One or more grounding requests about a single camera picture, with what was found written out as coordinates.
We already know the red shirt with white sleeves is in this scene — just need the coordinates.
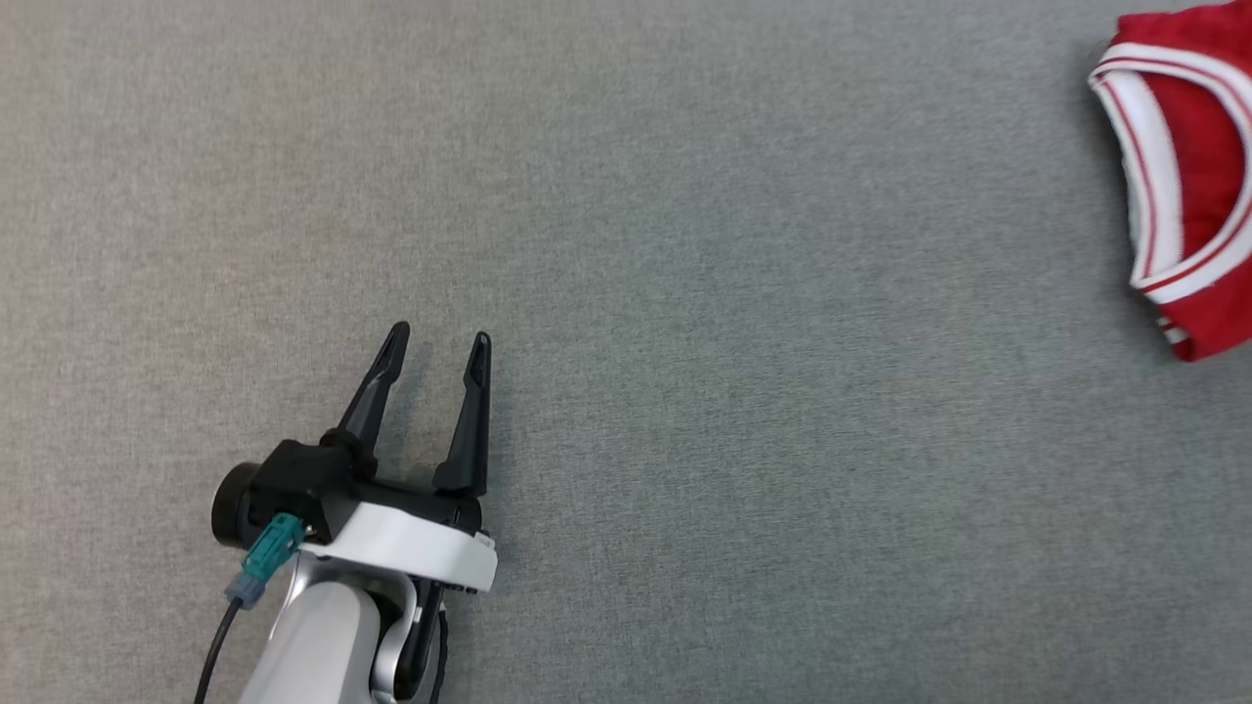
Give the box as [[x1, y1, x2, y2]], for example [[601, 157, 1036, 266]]
[[1088, 0, 1252, 364]]

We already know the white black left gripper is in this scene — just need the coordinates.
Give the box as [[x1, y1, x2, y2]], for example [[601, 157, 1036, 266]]
[[298, 321, 499, 594]]

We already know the grey fabric work surface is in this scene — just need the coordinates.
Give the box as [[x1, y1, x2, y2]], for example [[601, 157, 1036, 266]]
[[0, 0, 1252, 704]]

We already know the black cable with teal connector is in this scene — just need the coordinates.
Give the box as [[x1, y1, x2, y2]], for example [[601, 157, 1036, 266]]
[[194, 513, 307, 704]]

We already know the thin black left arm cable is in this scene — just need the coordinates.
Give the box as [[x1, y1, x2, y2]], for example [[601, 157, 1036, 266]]
[[427, 601, 452, 704]]

